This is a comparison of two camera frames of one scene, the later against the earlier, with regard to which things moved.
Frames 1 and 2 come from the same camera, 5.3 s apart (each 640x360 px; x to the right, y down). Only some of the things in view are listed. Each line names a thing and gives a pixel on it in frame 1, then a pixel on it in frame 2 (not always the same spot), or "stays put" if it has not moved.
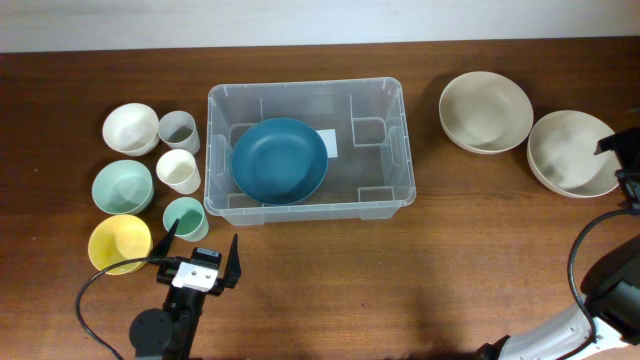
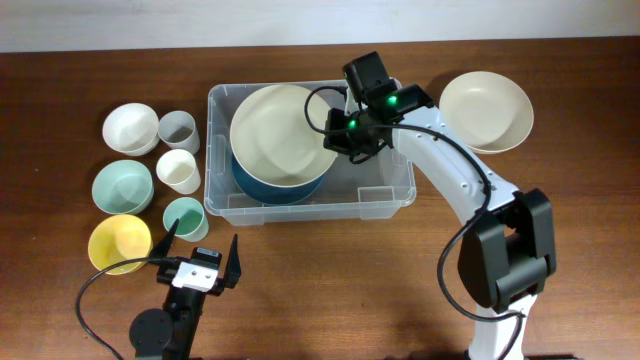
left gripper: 231,274 stays put
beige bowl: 486,112 stays put
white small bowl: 132,129 stays put
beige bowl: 561,151 to 277,136
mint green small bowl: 123,187 stays put
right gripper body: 627,151 to 354,142
